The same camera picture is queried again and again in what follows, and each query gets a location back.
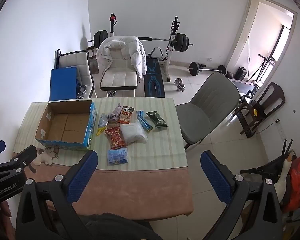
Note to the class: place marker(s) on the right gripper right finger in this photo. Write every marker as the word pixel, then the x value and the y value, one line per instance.
pixel 263 220

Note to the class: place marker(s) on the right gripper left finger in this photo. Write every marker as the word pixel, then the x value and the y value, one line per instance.
pixel 33 217

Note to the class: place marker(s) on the silver yellow scrubber packet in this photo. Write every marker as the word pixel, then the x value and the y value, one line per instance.
pixel 102 124

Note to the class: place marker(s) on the light blue tissue packet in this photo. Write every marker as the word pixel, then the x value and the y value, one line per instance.
pixel 117 156

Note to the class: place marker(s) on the red snack packet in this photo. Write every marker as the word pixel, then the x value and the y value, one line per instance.
pixel 116 140

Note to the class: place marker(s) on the purple fuzzy sock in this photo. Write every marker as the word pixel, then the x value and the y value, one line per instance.
pixel 114 115

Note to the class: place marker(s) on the panda orange snack packet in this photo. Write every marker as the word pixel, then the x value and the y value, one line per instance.
pixel 125 115

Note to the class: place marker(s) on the white soft packet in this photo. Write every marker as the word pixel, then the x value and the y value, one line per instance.
pixel 133 132

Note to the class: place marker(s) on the blue slim packet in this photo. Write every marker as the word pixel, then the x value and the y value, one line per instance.
pixel 144 123

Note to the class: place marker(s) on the green snack packet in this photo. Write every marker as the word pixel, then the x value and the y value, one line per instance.
pixel 157 119

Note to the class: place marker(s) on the white plush goose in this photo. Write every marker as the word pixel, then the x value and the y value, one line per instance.
pixel 280 186

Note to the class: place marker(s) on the open cardboard box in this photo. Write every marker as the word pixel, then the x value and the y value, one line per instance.
pixel 67 125

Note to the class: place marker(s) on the blue board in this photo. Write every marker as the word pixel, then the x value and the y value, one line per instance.
pixel 63 84

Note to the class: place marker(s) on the dark wooden chair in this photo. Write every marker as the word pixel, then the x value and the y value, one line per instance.
pixel 251 114

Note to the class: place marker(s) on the grey office chair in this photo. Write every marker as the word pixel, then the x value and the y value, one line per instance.
pixel 214 101

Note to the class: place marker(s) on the white padded chair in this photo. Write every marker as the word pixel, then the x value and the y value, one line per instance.
pixel 119 74

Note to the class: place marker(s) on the chrome dumbbell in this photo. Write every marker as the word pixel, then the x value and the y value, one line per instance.
pixel 180 85

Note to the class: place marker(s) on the black blue bench pad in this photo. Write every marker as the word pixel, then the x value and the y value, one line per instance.
pixel 153 82

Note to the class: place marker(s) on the floor barbell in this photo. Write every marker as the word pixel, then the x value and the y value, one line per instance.
pixel 195 67

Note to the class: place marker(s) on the weight bench rack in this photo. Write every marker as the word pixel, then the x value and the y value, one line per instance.
pixel 170 47

